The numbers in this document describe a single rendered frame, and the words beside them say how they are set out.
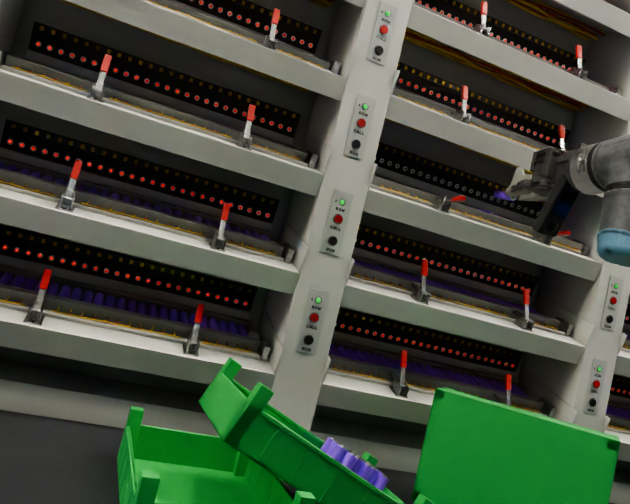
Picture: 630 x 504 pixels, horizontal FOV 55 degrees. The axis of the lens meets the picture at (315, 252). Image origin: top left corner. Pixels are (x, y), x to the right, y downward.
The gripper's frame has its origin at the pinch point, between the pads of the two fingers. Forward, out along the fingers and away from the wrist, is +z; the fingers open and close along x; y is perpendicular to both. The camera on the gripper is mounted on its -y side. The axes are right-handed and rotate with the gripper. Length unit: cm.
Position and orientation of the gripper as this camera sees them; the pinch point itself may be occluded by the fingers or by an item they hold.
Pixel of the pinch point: (513, 196)
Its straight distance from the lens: 136.7
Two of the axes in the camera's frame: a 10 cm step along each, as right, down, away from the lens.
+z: -3.4, 0.5, 9.4
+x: -9.1, -2.5, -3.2
